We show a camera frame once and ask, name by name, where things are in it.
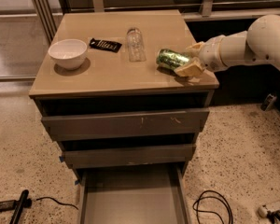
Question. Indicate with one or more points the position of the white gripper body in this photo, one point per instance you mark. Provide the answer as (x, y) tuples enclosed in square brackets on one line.
[(209, 55)]

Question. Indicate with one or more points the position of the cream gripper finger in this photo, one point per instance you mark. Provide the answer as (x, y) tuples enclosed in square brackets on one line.
[(191, 69), (194, 49)]

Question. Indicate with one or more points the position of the green soda can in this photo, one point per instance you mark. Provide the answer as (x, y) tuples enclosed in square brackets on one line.
[(170, 59)]

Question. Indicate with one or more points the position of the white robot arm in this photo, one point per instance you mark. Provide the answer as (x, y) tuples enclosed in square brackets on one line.
[(260, 44)]

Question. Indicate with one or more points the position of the grey drawer cabinet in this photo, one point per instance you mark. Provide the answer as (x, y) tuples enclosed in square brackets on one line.
[(108, 82)]

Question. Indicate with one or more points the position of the grey middle drawer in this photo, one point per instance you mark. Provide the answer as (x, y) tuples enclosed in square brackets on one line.
[(128, 156)]

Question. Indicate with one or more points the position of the grey drawer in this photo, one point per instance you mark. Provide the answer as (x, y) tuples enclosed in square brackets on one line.
[(128, 156), (144, 194), (128, 124)]

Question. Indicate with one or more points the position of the grey top drawer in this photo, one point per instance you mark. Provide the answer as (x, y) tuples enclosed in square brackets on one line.
[(128, 124)]

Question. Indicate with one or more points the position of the grey bottom drawer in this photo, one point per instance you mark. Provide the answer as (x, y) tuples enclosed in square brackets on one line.
[(144, 194)]

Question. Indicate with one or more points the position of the clear plastic bottle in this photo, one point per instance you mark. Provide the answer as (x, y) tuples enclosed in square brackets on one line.
[(135, 45)]

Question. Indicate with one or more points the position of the small grey floor device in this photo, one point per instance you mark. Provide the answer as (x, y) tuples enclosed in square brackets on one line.
[(268, 102)]

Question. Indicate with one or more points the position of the black snack packet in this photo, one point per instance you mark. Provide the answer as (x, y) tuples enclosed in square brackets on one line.
[(105, 45)]

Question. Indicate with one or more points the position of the white ceramic bowl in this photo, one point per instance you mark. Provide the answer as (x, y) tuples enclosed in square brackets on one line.
[(69, 54)]

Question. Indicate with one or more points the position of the white power strip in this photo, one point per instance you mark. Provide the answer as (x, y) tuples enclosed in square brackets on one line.
[(269, 208)]

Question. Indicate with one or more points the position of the black bar device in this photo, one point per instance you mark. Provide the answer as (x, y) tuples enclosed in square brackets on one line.
[(17, 212)]

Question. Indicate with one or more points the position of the black power adapter with cable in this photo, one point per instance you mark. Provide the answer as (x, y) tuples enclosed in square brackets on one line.
[(12, 204)]

